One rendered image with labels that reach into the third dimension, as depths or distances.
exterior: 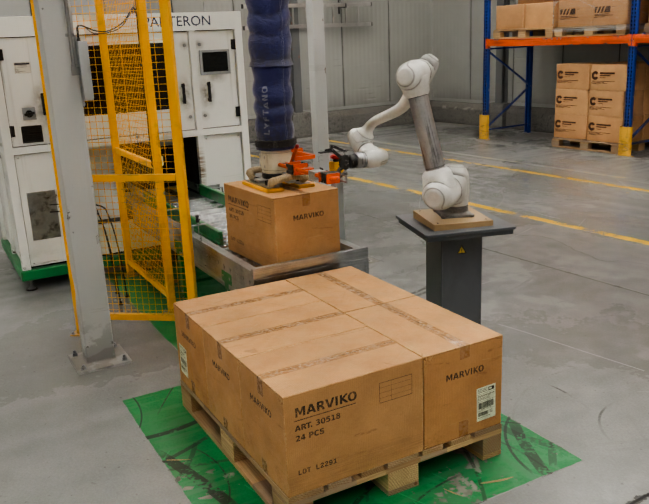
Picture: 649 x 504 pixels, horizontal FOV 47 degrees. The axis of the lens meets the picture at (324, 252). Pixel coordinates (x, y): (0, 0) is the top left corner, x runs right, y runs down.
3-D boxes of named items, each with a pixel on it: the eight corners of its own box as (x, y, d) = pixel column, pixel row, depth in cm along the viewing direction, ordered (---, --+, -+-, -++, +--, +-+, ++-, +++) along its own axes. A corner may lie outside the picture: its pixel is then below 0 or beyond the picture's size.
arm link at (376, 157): (365, 173, 416) (354, 158, 423) (388, 169, 423) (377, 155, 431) (370, 157, 409) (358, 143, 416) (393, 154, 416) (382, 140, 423)
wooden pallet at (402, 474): (182, 405, 376) (180, 378, 372) (354, 358, 422) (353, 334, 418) (290, 533, 275) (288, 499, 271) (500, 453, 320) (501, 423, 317)
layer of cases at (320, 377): (180, 378, 372) (172, 302, 361) (353, 334, 418) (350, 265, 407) (288, 498, 271) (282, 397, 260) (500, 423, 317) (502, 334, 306)
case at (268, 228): (228, 249, 447) (223, 183, 436) (287, 238, 468) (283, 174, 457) (277, 272, 398) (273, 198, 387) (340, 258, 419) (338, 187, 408)
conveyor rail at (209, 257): (132, 223, 589) (130, 199, 583) (139, 222, 591) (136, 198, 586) (252, 305, 393) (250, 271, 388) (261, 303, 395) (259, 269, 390)
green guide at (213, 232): (134, 203, 586) (133, 192, 583) (147, 202, 591) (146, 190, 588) (207, 247, 450) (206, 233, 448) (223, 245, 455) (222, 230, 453)
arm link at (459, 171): (473, 201, 409) (474, 161, 402) (462, 209, 394) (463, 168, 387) (444, 199, 417) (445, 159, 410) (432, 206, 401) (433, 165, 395)
